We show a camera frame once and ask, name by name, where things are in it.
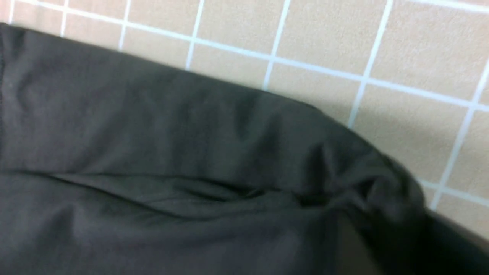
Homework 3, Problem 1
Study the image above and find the dark gray long-sleeve top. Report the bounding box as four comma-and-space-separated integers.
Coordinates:
0, 23, 488, 275

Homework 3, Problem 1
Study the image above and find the beige checkered tablecloth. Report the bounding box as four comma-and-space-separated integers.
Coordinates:
1, 0, 489, 237

